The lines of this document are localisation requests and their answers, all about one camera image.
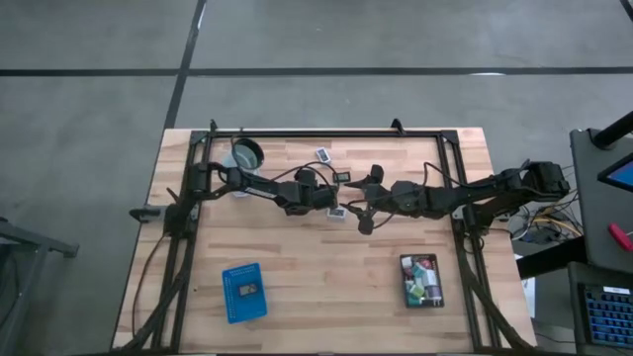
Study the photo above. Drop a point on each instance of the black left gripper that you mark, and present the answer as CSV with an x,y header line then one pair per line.
x,y
301,194

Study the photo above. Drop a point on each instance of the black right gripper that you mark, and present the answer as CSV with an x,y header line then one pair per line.
x,y
381,198

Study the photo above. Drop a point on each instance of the black LCD thermometer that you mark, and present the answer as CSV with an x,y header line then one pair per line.
x,y
341,177

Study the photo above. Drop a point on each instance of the small white USB charger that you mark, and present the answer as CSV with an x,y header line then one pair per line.
x,y
406,262

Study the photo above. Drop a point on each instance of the pink USB wall charger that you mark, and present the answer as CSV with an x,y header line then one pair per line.
x,y
426,261

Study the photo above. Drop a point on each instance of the blue USB wall charger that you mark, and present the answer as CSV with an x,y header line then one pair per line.
x,y
419,270

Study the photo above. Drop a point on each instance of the large white charger block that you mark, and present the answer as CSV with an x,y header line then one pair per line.
x,y
430,278

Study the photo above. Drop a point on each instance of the green USB wall charger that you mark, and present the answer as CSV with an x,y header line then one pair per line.
x,y
418,292

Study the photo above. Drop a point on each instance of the teal USB wall charger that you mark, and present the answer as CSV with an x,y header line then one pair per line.
x,y
410,299

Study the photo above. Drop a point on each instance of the purple USB wall charger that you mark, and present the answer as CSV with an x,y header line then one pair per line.
x,y
434,293

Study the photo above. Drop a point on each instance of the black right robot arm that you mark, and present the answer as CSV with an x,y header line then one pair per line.
x,y
470,195

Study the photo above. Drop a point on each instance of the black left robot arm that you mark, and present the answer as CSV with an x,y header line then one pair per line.
x,y
257,188

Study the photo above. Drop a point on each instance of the grey metal mounting plate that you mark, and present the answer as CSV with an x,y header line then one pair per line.
x,y
459,213

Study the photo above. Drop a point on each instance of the black plastic basket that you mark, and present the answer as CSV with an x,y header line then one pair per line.
x,y
403,296

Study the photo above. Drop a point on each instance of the blue plastic basket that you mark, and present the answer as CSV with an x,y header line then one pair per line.
x,y
237,311

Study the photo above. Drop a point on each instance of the white paper sheet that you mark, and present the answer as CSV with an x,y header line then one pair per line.
x,y
528,292

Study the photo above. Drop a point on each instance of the grey operator desk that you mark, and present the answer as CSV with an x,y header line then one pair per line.
x,y
593,207

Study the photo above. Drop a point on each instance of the black desk pole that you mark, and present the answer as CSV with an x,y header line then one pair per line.
x,y
613,131

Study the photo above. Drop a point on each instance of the red hand tool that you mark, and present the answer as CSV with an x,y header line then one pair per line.
x,y
620,237

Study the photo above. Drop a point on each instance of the tablet screen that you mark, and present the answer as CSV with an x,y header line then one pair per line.
x,y
624,177

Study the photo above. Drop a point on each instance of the backlit keyboard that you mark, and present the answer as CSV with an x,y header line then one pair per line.
x,y
608,319

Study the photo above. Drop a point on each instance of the grey metal table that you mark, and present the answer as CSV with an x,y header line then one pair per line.
x,y
34,242

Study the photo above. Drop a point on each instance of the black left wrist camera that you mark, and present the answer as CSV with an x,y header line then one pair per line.
x,y
326,198

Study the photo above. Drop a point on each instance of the black aluminium table frame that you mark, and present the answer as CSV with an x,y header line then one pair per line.
x,y
321,133

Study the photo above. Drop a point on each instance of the black frame clamp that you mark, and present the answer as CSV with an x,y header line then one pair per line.
x,y
397,126
213,125

